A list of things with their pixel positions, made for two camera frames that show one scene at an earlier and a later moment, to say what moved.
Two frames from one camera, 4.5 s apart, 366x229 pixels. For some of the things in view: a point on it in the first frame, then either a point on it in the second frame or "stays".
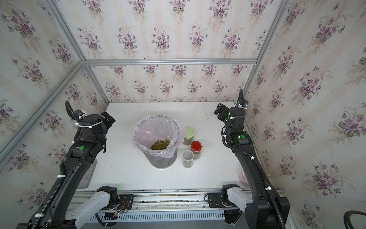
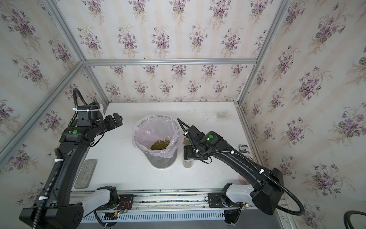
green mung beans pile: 161,144 stays
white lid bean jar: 188,158 stays
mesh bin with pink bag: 158,138 stays
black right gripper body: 223,116 -> 188,151
